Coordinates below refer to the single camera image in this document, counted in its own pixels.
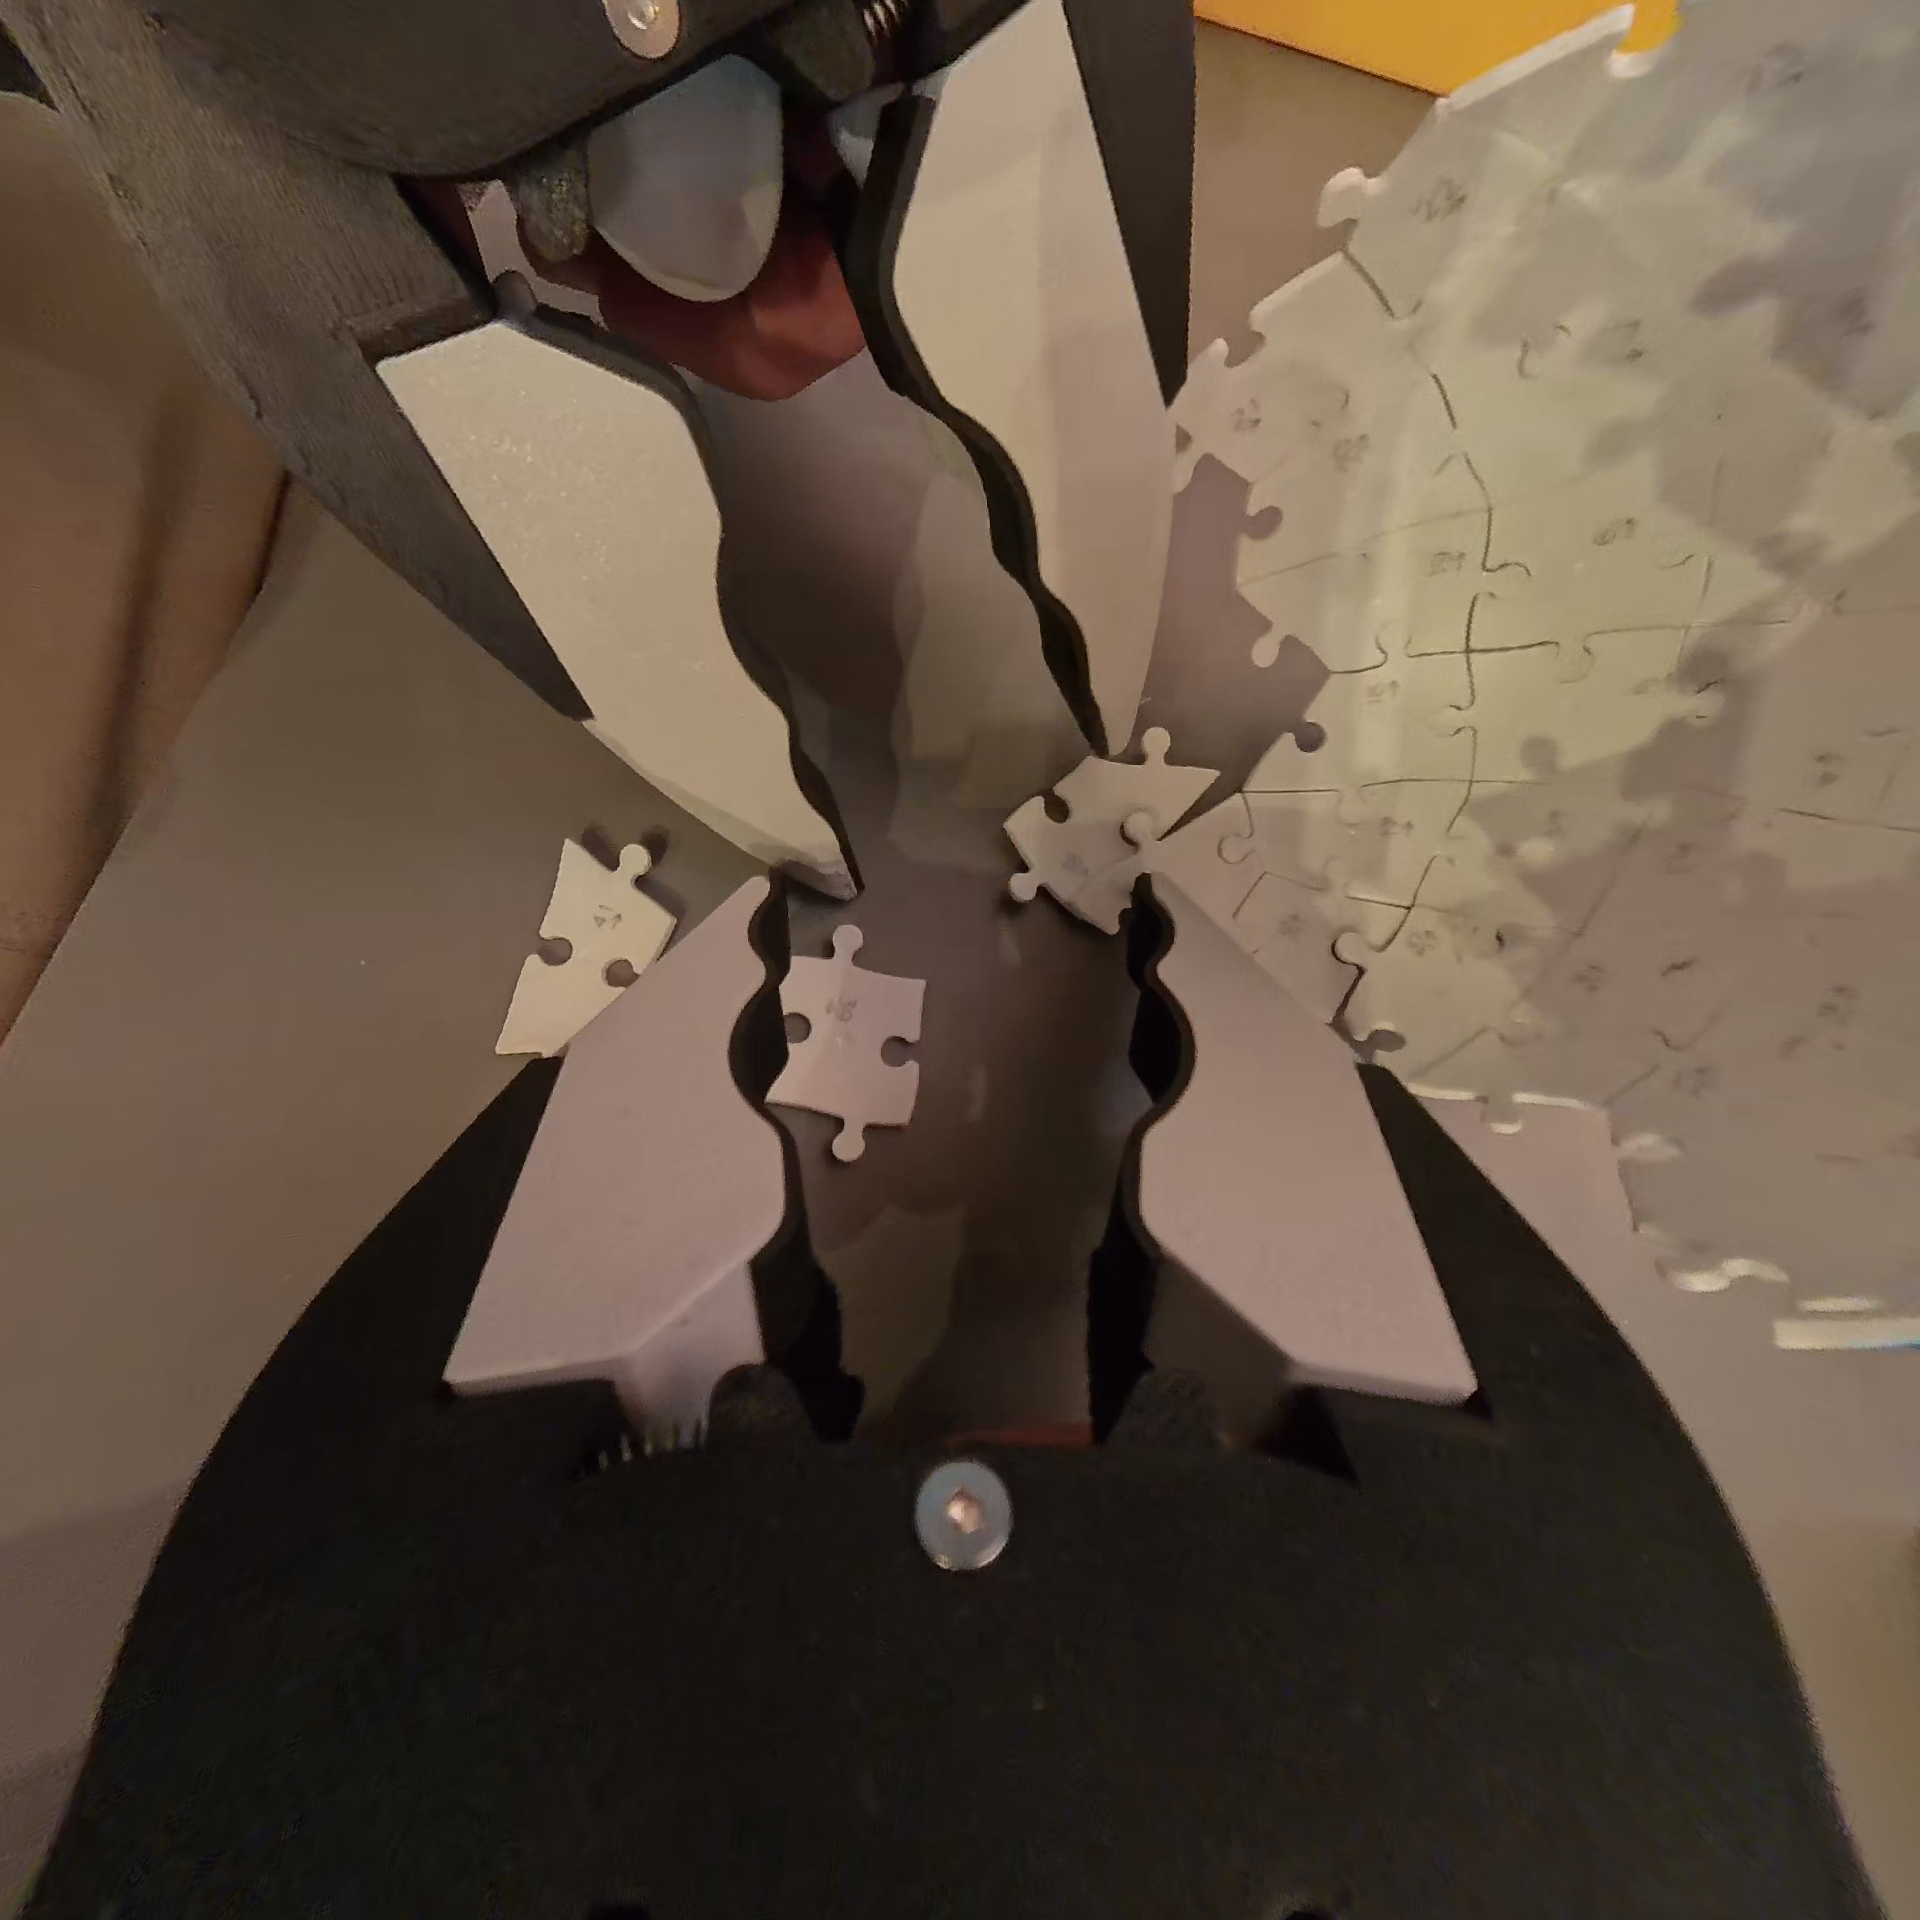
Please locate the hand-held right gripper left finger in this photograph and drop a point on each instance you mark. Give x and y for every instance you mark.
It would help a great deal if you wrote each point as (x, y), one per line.
(630, 1201)

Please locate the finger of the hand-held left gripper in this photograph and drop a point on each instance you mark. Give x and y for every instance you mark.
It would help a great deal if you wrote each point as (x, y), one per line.
(585, 524)
(1037, 299)

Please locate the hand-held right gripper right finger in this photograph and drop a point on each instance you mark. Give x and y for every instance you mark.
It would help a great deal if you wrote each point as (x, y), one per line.
(1289, 1201)

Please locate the partly built puzzle ball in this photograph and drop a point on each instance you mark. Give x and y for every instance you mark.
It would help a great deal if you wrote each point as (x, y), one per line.
(1576, 675)

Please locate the person's beige trousers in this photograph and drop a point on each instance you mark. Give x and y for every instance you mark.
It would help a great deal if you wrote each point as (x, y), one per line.
(120, 524)

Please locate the yellow plastic bin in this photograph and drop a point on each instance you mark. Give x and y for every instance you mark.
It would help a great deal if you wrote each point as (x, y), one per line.
(1424, 36)

